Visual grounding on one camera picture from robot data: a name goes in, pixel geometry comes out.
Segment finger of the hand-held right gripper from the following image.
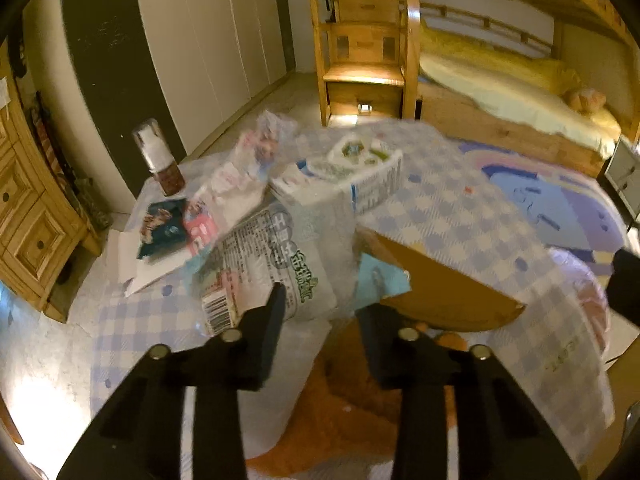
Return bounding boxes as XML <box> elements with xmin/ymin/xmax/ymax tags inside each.
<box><xmin>606</xmin><ymin>248</ymin><xmax>640</xmax><ymax>329</ymax></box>

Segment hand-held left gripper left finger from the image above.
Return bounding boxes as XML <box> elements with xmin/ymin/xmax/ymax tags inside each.
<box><xmin>56</xmin><ymin>282</ymin><xmax>287</xmax><ymax>480</ymax></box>

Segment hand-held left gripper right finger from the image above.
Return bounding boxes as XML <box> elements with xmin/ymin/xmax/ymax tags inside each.
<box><xmin>356</xmin><ymin>305</ymin><xmax>582</xmax><ymax>480</ymax></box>

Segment large printed plastic bag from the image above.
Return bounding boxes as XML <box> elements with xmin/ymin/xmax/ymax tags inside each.
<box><xmin>199</xmin><ymin>204</ymin><xmax>353</xmax><ymax>337</ymax></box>

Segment pink snack packet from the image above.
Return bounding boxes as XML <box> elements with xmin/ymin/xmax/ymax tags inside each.
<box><xmin>182</xmin><ymin>199</ymin><xmax>222</xmax><ymax>262</ymax></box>

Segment dark snack packet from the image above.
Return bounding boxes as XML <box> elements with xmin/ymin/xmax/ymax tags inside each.
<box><xmin>137</xmin><ymin>198</ymin><xmax>190</xmax><ymax>260</ymax></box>

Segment clear printed plastic wrapper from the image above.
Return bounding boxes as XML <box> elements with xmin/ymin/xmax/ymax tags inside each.
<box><xmin>194</xmin><ymin>109</ymin><xmax>297</xmax><ymax>222</ymax></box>

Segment white milk carton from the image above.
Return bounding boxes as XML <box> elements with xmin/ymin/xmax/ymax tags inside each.
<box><xmin>269</xmin><ymin>132</ymin><xmax>405</xmax><ymax>217</ymax></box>

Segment small spray bottle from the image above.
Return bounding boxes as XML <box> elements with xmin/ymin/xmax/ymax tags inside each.
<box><xmin>131</xmin><ymin>119</ymin><xmax>187</xmax><ymax>197</ymax></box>

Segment light blue paper piece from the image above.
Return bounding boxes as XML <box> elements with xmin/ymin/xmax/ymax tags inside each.
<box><xmin>357</xmin><ymin>252</ymin><xmax>412</xmax><ymax>307</ymax></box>

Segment brown cardboard sheet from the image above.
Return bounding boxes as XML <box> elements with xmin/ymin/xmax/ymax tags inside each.
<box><xmin>357</xmin><ymin>226</ymin><xmax>529</xmax><ymax>332</ymax></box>

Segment oval pastel rug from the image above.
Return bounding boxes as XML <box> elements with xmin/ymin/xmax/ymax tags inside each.
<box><xmin>450</xmin><ymin>139</ymin><xmax>632</xmax><ymax>262</ymax></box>

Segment white nightstand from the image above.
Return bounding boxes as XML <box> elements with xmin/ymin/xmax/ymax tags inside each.
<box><xmin>603</xmin><ymin>135</ymin><xmax>640</xmax><ymax>227</ymax></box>

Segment white paper sheet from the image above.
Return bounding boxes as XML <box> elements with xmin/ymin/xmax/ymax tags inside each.
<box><xmin>119</xmin><ymin>231</ymin><xmax>202</xmax><ymax>298</ymax></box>

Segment wooden bunk bed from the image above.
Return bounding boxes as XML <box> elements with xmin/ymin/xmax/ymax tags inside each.
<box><xmin>400</xmin><ymin>0</ymin><xmax>640</xmax><ymax>182</ymax></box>

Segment yellow bedding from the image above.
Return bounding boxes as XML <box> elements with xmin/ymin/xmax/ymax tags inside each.
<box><xmin>417</xmin><ymin>25</ymin><xmax>622</xmax><ymax>159</ymax></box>

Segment wooden dresser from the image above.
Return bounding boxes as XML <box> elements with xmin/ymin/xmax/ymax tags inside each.
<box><xmin>0</xmin><ymin>44</ymin><xmax>104</xmax><ymax>324</ymax></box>

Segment white wardrobe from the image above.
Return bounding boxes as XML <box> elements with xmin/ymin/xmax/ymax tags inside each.
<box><xmin>61</xmin><ymin>0</ymin><xmax>297</xmax><ymax>197</ymax></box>

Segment wooden bunk bed stairs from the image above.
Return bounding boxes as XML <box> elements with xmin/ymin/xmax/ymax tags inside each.
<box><xmin>307</xmin><ymin>0</ymin><xmax>422</xmax><ymax>129</ymax></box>

